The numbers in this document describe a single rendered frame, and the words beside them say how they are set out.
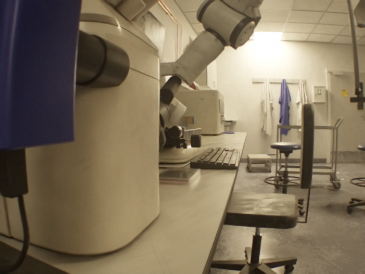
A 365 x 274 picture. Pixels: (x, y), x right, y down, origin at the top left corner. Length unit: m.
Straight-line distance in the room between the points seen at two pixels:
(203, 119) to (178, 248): 2.34
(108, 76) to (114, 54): 0.02
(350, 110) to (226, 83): 2.91
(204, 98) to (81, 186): 2.40
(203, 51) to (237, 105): 5.46
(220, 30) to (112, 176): 0.48
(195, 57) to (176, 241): 0.45
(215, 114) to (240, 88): 3.59
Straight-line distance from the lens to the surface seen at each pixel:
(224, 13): 0.66
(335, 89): 6.41
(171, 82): 0.63
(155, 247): 0.31
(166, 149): 0.89
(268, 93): 6.02
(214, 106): 2.59
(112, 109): 0.26
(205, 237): 0.33
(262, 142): 6.12
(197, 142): 0.82
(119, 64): 0.24
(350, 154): 6.53
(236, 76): 6.18
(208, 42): 0.67
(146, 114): 0.32
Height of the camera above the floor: 0.88
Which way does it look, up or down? 3 degrees down
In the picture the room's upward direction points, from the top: straight up
